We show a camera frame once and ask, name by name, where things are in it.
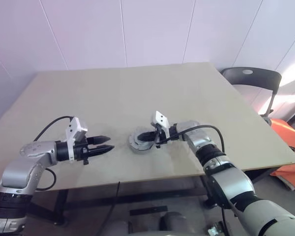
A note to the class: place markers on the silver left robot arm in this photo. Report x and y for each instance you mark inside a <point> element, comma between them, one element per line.
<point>32,150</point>

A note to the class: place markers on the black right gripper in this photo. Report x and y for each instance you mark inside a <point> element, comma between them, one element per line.
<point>160,137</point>

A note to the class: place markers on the dark grey rounded shape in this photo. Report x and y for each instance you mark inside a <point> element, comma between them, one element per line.
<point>173,221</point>

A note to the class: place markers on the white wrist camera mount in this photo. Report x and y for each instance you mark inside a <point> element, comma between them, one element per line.
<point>73,125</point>
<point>161,118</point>

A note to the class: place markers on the flat black bar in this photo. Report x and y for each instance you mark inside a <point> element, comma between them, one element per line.
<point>148,210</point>

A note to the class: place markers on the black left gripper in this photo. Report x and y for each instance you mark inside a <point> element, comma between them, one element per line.
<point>79,151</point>

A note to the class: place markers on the black plastic chair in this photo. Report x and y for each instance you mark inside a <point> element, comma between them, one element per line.
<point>258,75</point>

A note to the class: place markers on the orange cloth bag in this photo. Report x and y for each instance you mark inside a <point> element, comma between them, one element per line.
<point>287,137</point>

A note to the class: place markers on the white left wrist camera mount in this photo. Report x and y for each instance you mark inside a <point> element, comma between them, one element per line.
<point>73,125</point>

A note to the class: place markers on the small metal floor part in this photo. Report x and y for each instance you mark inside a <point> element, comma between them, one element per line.
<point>217,229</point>

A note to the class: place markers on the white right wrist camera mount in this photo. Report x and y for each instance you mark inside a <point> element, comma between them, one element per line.
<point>161,118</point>

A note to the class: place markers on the black metal table frame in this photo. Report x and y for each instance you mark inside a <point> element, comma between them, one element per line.
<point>60,204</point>

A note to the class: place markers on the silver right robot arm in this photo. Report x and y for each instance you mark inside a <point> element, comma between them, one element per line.
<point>233,179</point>

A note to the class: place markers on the large round metal bearing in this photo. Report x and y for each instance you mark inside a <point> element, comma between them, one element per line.
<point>294,150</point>

